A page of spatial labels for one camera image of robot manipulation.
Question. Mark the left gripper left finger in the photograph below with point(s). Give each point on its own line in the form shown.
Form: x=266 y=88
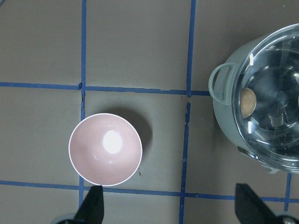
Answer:
x=91 y=210

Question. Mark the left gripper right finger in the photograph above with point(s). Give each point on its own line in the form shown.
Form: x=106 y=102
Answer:
x=250 y=209

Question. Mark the brown egg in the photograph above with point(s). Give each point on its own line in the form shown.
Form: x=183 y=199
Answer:
x=247 y=102

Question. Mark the glass pot lid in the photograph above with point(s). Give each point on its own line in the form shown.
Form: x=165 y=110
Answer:
x=271 y=71

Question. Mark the pale green electric pot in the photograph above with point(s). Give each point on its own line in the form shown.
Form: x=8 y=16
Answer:
x=220 y=85

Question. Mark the pink bowl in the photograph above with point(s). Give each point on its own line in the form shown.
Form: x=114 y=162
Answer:
x=105 y=149

